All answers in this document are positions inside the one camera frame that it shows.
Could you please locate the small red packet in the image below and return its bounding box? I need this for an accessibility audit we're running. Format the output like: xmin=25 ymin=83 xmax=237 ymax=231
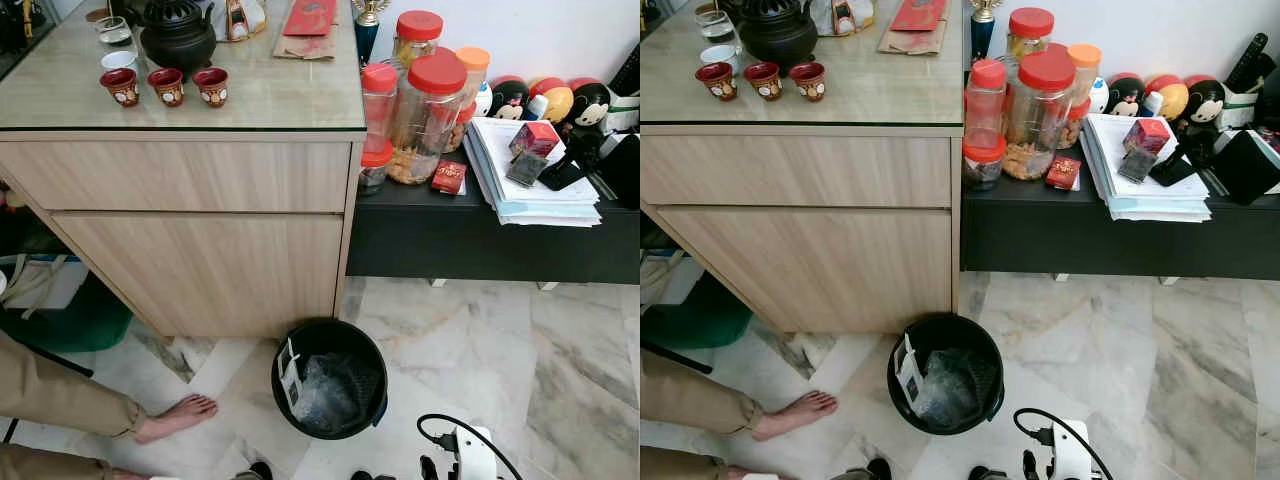
xmin=1045 ymin=156 xmax=1083 ymax=191
xmin=430 ymin=160 xmax=469 ymax=196

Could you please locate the green plastic tub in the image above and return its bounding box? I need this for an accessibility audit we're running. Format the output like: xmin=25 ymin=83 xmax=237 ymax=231
xmin=640 ymin=272 xmax=753 ymax=351
xmin=0 ymin=275 xmax=134 ymax=353

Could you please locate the clear bottle red cap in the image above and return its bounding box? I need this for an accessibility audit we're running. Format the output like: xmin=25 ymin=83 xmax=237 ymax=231
xmin=360 ymin=62 xmax=399 ymax=151
xmin=966 ymin=60 xmax=1007 ymax=151

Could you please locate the clear drinking glass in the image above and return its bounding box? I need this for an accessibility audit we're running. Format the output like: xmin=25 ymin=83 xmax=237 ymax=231
xmin=95 ymin=15 xmax=134 ymax=48
xmin=695 ymin=10 xmax=736 ymax=43

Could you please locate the person's bare foot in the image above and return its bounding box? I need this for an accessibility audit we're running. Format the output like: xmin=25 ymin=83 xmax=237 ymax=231
xmin=750 ymin=390 xmax=839 ymax=443
xmin=133 ymin=393 xmax=219 ymax=445

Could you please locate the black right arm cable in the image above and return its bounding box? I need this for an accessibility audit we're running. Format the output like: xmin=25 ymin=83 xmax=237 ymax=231
xmin=416 ymin=413 xmax=523 ymax=480
xmin=1012 ymin=407 xmax=1116 ymax=480

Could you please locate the small red box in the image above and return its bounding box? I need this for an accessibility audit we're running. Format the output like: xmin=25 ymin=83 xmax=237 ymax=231
xmin=510 ymin=120 xmax=561 ymax=159
xmin=1122 ymin=118 xmax=1173 ymax=156

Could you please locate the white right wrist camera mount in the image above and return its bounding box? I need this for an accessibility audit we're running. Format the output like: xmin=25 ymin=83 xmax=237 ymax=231
xmin=454 ymin=425 xmax=498 ymax=480
xmin=1044 ymin=419 xmax=1097 ymax=480

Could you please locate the stack of white papers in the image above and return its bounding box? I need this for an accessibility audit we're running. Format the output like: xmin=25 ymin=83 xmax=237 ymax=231
xmin=463 ymin=117 xmax=603 ymax=229
xmin=1080 ymin=113 xmax=1213 ymax=223

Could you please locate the small plastic jar red lid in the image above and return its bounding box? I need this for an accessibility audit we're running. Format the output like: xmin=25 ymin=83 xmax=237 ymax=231
xmin=1007 ymin=8 xmax=1056 ymax=61
xmin=393 ymin=10 xmax=445 ymax=66

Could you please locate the black pouch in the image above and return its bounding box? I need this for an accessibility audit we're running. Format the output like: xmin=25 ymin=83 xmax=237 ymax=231
xmin=1205 ymin=128 xmax=1280 ymax=208
xmin=598 ymin=132 xmax=641 ymax=209

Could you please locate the red envelope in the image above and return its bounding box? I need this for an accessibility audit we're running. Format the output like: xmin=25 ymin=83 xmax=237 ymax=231
xmin=282 ymin=0 xmax=339 ymax=38
xmin=890 ymin=0 xmax=949 ymax=33

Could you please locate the white plastic bag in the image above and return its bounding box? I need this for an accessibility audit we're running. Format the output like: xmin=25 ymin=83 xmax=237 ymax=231
xmin=0 ymin=255 xmax=91 ymax=311
xmin=640 ymin=250 xmax=706 ymax=306

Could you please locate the plastic jar orange lid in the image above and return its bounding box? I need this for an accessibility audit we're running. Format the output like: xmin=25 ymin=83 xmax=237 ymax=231
xmin=450 ymin=46 xmax=492 ymax=151
xmin=1062 ymin=43 xmax=1103 ymax=151

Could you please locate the short jar red lid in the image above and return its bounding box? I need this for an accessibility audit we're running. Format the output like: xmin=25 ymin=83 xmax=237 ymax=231
xmin=962 ymin=135 xmax=1006 ymax=193
xmin=357 ymin=140 xmax=394 ymax=196

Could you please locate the khaki trouser leg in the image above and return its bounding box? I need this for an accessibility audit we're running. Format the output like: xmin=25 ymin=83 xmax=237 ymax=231
xmin=0 ymin=443 xmax=151 ymax=480
xmin=0 ymin=335 xmax=149 ymax=439
xmin=640 ymin=348 xmax=766 ymax=438
xmin=640 ymin=445 xmax=766 ymax=480

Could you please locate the gold trophy blue base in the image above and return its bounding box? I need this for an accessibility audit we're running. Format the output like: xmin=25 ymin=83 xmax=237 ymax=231
xmin=968 ymin=0 xmax=1003 ymax=61
xmin=352 ymin=0 xmax=389 ymax=66

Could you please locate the black round rubbish bin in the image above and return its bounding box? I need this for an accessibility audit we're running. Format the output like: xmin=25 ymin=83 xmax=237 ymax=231
xmin=270 ymin=317 xmax=389 ymax=441
xmin=886 ymin=312 xmax=1006 ymax=437

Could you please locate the black iron teapot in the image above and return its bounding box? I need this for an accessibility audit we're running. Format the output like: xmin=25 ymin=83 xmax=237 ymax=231
xmin=138 ymin=0 xmax=218 ymax=73
xmin=738 ymin=0 xmax=819 ymax=69

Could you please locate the red patterned tea cup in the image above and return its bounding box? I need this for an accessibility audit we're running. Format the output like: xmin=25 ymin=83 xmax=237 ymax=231
xmin=743 ymin=62 xmax=784 ymax=102
xmin=192 ymin=67 xmax=231 ymax=108
xmin=147 ymin=67 xmax=186 ymax=107
xmin=100 ymin=68 xmax=141 ymax=108
xmin=788 ymin=62 xmax=828 ymax=103
xmin=697 ymin=62 xmax=737 ymax=103

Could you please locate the brown paper envelope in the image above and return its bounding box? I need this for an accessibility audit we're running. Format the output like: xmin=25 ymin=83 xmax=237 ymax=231
xmin=878 ymin=20 xmax=949 ymax=56
xmin=272 ymin=25 xmax=339 ymax=61

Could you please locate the gold white figurine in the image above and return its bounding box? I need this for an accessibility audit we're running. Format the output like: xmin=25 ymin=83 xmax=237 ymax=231
xmin=825 ymin=0 xmax=876 ymax=36
xmin=222 ymin=0 xmax=268 ymax=43

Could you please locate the black phone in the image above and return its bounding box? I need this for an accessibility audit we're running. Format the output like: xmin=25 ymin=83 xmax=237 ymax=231
xmin=1148 ymin=150 xmax=1201 ymax=188
xmin=538 ymin=155 xmax=591 ymax=191

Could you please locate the black remote control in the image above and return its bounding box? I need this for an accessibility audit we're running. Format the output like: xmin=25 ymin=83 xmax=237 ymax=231
xmin=608 ymin=45 xmax=641 ymax=99
xmin=1225 ymin=32 xmax=1271 ymax=93

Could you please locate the black red mouse plush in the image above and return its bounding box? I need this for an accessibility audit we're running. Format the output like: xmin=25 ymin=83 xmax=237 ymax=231
xmin=1180 ymin=75 xmax=1229 ymax=136
xmin=570 ymin=78 xmax=613 ymax=141
xmin=1105 ymin=75 xmax=1146 ymax=119
xmin=488 ymin=76 xmax=531 ymax=121

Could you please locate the black low shelf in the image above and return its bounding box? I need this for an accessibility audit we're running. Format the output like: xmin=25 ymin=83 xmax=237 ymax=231
xmin=345 ymin=170 xmax=641 ymax=286
xmin=960 ymin=170 xmax=1280 ymax=281

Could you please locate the light wood cabinet glass top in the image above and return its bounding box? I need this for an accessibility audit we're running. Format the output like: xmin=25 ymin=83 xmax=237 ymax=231
xmin=640 ymin=0 xmax=963 ymax=336
xmin=0 ymin=0 xmax=366 ymax=341

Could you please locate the dark grey packet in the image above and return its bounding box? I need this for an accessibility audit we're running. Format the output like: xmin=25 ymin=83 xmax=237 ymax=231
xmin=505 ymin=150 xmax=548 ymax=188
xmin=1118 ymin=148 xmax=1159 ymax=184

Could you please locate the yellow red bear plush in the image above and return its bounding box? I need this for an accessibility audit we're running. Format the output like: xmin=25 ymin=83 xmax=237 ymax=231
xmin=1145 ymin=73 xmax=1186 ymax=121
xmin=530 ymin=76 xmax=576 ymax=126

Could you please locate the large plastic jar red lid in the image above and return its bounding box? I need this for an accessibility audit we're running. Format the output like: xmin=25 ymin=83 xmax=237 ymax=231
xmin=388 ymin=52 xmax=468 ymax=186
xmin=1003 ymin=50 xmax=1077 ymax=183

